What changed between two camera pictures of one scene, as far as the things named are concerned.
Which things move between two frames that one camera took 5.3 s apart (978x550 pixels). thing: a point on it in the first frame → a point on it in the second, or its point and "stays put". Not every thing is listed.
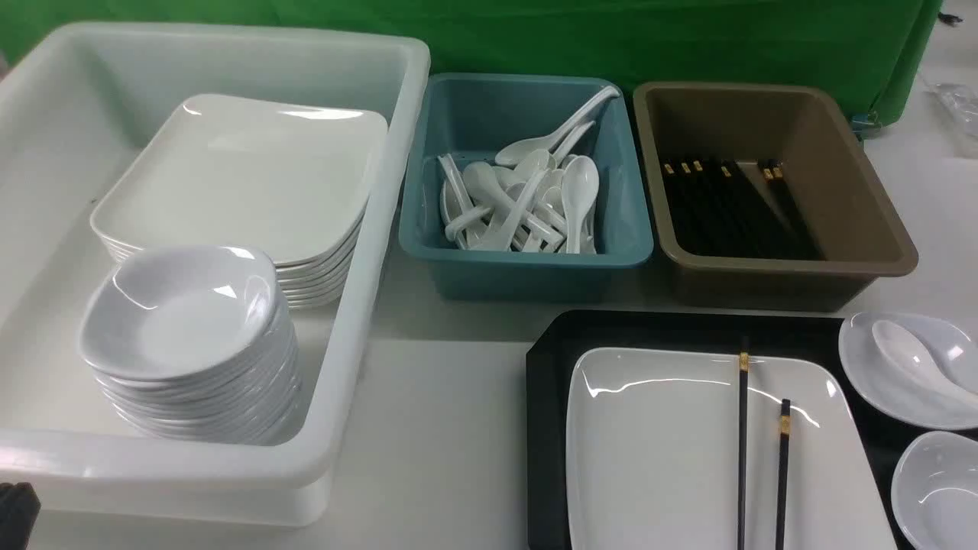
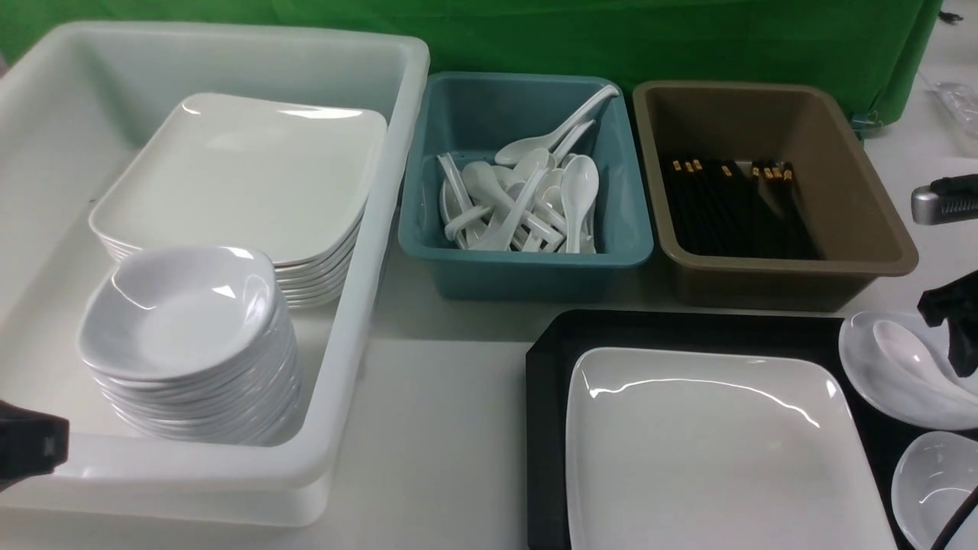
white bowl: x=934 y=491 stays put
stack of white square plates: x=293 y=181 stays put
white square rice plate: x=652 y=454 stays put
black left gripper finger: x=19 y=507 → x=31 y=443
